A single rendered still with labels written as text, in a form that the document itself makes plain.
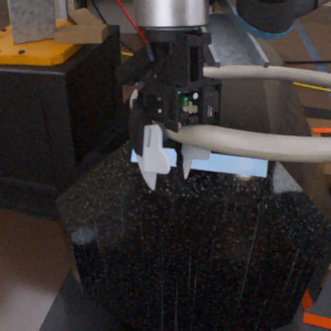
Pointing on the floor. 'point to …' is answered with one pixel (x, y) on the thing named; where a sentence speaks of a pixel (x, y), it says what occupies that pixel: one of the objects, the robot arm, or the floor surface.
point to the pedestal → (54, 123)
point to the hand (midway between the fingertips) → (165, 173)
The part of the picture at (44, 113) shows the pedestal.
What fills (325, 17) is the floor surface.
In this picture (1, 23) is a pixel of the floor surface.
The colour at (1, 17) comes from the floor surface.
